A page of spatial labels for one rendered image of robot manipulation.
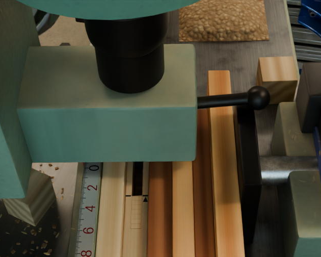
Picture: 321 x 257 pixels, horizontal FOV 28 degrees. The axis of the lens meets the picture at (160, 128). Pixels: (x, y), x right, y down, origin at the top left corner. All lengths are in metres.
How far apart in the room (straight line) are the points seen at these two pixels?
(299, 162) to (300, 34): 0.74
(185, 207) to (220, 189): 0.03
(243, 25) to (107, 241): 0.32
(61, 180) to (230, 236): 0.29
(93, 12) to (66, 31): 1.77
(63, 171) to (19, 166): 0.25
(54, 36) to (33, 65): 1.59
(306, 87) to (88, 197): 0.20
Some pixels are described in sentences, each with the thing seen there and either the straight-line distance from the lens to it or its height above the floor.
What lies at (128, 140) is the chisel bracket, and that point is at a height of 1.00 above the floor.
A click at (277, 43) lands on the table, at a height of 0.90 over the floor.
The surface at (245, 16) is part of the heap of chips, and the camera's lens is 0.73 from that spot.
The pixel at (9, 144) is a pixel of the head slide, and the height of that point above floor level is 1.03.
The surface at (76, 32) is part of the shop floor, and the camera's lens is 2.10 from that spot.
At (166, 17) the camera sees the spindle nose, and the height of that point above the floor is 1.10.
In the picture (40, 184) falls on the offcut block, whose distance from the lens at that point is 0.68.
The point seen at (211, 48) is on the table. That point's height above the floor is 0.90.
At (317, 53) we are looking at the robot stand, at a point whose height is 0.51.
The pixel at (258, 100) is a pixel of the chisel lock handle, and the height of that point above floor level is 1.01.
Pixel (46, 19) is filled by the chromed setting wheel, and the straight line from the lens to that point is 0.62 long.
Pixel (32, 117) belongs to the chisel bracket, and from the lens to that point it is 0.49.
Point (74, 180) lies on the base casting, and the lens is 0.73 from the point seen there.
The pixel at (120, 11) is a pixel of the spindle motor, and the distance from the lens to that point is 0.34.
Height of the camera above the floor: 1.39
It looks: 51 degrees down
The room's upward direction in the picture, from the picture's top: 3 degrees counter-clockwise
